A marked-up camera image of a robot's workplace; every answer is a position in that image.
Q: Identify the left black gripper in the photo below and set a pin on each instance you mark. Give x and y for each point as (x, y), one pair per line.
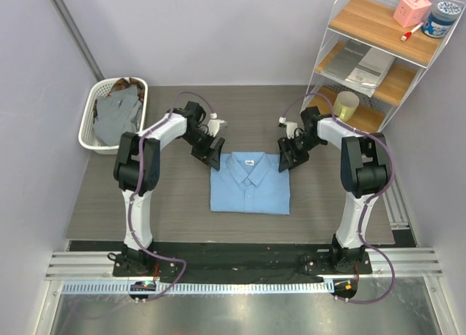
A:
(207, 155)

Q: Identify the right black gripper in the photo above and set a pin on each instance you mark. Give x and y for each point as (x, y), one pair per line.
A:
(285, 160)

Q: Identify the light blue long sleeve shirt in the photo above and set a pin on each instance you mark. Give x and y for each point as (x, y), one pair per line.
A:
(250, 182)

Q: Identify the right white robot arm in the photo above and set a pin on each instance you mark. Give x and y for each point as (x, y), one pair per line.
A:
(365, 172)

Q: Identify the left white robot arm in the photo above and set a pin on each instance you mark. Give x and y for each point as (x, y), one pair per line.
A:
(137, 172)

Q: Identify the yellow translucent cup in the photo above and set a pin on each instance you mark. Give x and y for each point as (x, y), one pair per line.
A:
(345, 105)

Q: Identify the grey shirt in basket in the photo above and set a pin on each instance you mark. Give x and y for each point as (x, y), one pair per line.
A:
(117, 113)

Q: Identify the white laundry basket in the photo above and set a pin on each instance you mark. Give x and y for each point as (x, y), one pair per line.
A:
(86, 133)

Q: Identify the brown patterned garment in basket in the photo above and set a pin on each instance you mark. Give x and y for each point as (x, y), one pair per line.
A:
(123, 84)

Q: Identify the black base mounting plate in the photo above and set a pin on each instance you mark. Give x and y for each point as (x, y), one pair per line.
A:
(228, 263)

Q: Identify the grey booklet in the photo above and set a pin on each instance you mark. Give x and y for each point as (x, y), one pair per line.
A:
(359, 67)

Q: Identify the red white marker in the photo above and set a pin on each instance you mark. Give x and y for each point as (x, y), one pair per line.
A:
(407, 35)

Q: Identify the pink cube power strip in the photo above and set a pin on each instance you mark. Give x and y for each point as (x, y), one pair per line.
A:
(411, 12)

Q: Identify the blue white jar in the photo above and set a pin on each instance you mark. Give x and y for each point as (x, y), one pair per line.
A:
(442, 16)

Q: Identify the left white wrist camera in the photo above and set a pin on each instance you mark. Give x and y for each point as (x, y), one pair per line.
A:
(215, 124)

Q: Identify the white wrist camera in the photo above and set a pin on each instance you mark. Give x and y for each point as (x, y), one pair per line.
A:
(290, 127)
(215, 124)

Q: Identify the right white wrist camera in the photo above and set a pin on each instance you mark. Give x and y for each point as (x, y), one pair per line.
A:
(290, 127)

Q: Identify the white wire wooden shelf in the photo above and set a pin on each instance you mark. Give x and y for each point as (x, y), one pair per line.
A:
(370, 22)

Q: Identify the white slotted cable duct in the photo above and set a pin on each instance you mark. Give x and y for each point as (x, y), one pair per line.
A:
(144, 287)

